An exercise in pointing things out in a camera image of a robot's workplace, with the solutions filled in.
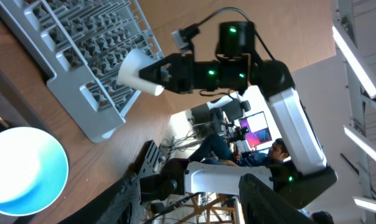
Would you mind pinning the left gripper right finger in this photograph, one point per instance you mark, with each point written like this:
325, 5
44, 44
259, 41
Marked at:
261, 205

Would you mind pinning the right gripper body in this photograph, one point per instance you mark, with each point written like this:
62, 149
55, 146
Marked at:
186, 75

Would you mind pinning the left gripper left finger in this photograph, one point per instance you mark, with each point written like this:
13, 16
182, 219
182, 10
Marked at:
118, 204

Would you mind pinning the white cup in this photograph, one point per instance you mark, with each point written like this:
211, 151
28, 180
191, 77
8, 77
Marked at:
128, 73

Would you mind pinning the blue bowl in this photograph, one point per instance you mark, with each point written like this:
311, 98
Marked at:
33, 171

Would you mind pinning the computer monitor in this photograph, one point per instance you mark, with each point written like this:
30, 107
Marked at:
257, 132

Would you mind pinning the seated person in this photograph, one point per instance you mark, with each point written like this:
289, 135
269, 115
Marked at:
214, 150

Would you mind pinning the ceiling light strip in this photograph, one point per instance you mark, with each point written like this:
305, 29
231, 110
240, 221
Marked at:
355, 60

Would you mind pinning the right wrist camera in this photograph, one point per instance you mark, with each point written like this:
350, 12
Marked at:
183, 38

